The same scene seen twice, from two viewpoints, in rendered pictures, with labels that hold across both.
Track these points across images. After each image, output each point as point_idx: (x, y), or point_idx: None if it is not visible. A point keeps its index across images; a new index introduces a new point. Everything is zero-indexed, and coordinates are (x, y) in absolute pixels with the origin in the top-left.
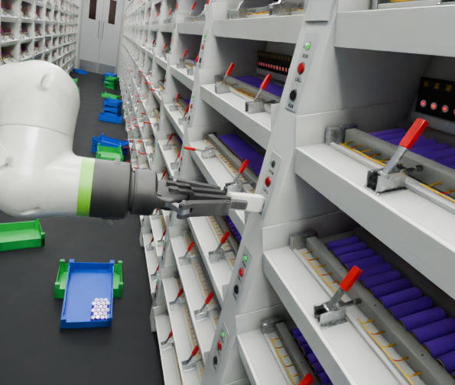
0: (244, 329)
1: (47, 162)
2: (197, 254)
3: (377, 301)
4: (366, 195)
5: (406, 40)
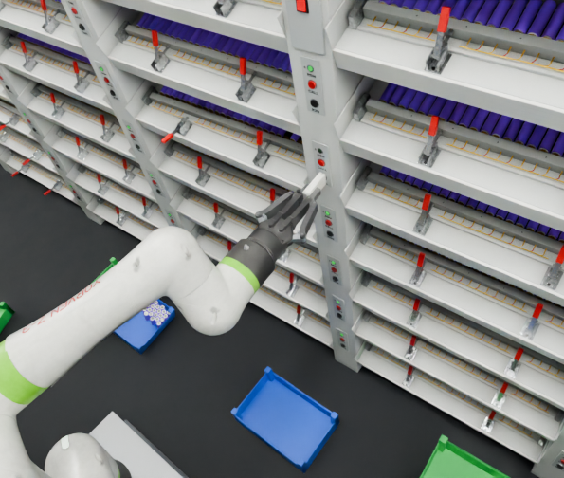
0: (351, 251)
1: (227, 289)
2: (224, 208)
3: (442, 198)
4: (424, 170)
5: (409, 83)
